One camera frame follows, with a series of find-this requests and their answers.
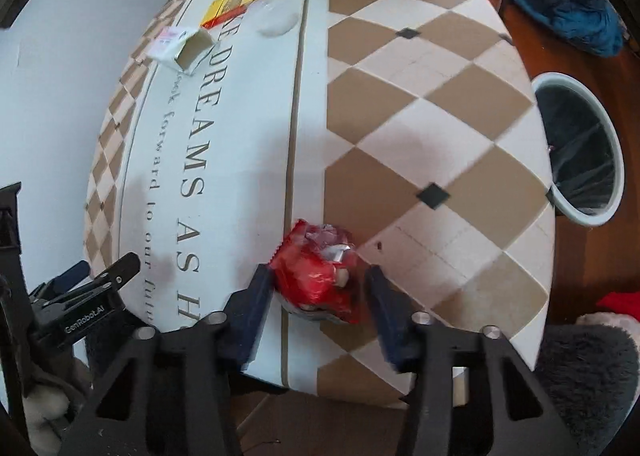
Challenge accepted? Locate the yellow red cardboard box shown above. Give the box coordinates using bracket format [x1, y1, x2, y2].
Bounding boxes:
[200, 0, 255, 30]

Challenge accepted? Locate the white round trash bin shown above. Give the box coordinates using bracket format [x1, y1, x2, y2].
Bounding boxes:
[533, 72, 625, 228]

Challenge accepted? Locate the small white carton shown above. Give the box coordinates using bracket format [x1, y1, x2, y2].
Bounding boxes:
[146, 26, 215, 75]

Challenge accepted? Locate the checkered tablecloth on table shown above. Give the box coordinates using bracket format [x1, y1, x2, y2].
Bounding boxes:
[85, 0, 554, 367]

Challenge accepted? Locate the grey fuzzy slipper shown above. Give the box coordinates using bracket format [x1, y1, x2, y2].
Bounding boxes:
[535, 312, 639, 455]

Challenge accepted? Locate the red snack wrapper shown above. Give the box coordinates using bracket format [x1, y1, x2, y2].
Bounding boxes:
[269, 219, 361, 324]

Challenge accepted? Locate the red blanket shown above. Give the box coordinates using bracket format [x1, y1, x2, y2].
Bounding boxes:
[597, 291, 640, 321]

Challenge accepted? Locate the clear round plastic lid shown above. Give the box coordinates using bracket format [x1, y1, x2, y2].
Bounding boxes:
[246, 0, 303, 38]

